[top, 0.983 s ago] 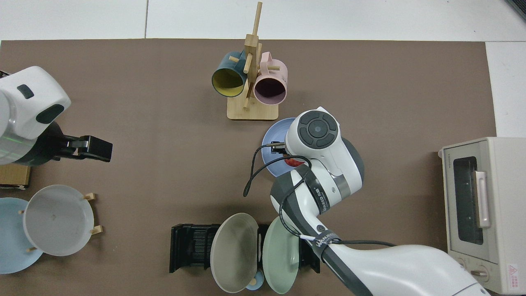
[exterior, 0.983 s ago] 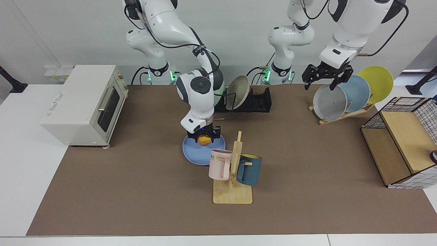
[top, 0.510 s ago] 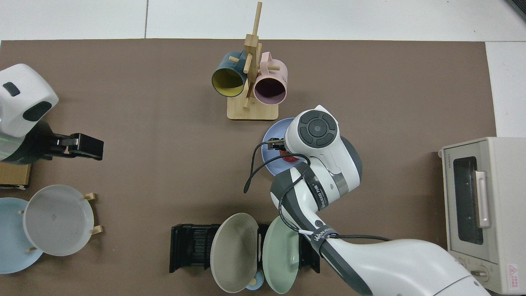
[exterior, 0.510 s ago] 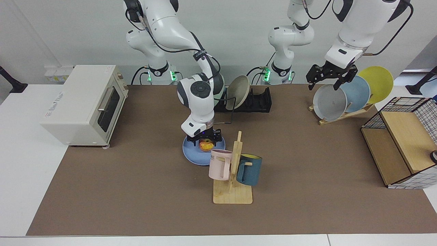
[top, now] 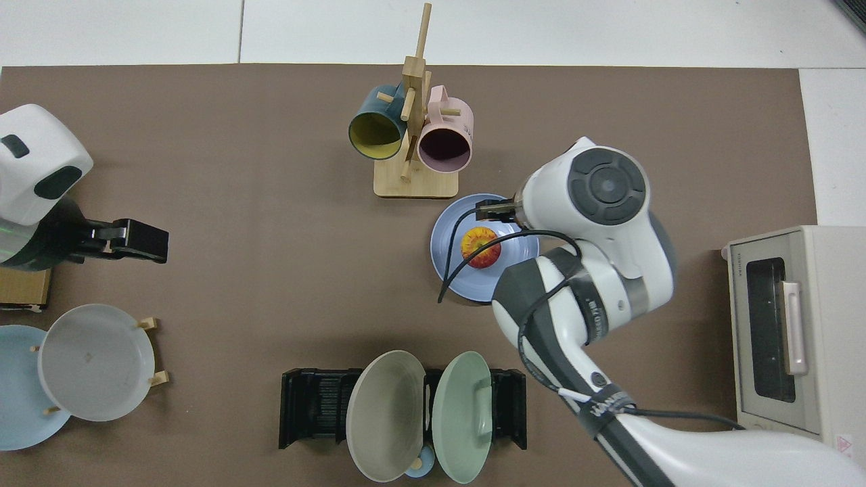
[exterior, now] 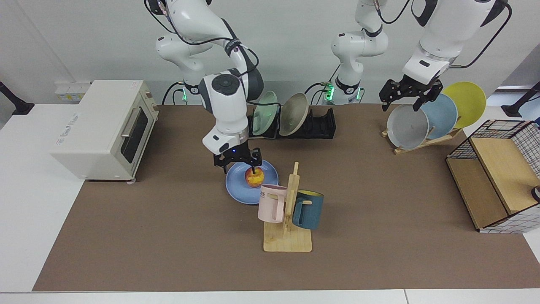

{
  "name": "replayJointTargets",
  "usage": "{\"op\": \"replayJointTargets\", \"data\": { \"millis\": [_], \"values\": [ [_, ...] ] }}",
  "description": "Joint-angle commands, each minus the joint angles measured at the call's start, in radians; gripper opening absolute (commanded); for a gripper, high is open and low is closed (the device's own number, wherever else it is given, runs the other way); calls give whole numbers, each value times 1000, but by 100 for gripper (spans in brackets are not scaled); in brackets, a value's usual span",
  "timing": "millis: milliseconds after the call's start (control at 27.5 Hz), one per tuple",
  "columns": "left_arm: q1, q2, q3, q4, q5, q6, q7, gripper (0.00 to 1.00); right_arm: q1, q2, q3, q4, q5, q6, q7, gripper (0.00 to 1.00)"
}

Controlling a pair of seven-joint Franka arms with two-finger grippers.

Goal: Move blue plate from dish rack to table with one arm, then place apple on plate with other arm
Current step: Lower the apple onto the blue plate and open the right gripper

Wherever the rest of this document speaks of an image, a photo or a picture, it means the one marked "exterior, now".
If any light blue plate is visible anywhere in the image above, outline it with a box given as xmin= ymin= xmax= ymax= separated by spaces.
xmin=419 ymin=92 xmax=458 ymax=140

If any beige plate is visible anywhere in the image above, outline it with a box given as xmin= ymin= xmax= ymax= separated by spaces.
xmin=278 ymin=92 xmax=310 ymax=137

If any red yellow apple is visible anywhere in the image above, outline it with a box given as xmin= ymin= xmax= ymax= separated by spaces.
xmin=245 ymin=166 xmax=265 ymax=188

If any wooden cup stand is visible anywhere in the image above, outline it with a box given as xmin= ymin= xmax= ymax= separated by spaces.
xmin=263 ymin=162 xmax=313 ymax=252

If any yellow plate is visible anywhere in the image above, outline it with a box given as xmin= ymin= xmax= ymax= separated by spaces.
xmin=442 ymin=81 xmax=487 ymax=129

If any pale toaster oven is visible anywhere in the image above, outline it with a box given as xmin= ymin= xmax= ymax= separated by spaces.
xmin=49 ymin=80 xmax=159 ymax=183

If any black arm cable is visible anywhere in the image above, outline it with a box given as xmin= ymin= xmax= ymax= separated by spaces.
xmin=143 ymin=0 xmax=282 ymax=140
xmin=448 ymin=0 xmax=513 ymax=69

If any teal mug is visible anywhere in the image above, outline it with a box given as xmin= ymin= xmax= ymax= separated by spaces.
xmin=292 ymin=190 xmax=324 ymax=231

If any black dish rack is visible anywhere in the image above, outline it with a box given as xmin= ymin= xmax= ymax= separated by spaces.
xmin=247 ymin=107 xmax=337 ymax=140

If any grey plate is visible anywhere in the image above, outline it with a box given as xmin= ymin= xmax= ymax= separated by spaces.
xmin=386 ymin=103 xmax=430 ymax=150

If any wooden plate rack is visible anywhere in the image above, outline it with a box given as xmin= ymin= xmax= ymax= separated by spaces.
xmin=381 ymin=127 xmax=463 ymax=155

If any brown table cloth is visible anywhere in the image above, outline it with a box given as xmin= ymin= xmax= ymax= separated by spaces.
xmin=32 ymin=104 xmax=540 ymax=292

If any black stand foot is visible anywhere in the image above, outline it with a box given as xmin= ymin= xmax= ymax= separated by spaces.
xmin=501 ymin=81 xmax=540 ymax=118
xmin=0 ymin=81 xmax=35 ymax=115

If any green plate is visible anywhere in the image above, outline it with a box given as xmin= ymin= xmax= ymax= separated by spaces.
xmin=252 ymin=91 xmax=279 ymax=136

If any pink mug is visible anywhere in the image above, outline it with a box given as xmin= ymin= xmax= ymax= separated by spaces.
xmin=258 ymin=184 xmax=289 ymax=223

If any wire basket with wooden floor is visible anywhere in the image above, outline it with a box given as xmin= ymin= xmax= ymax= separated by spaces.
xmin=446 ymin=119 xmax=540 ymax=234

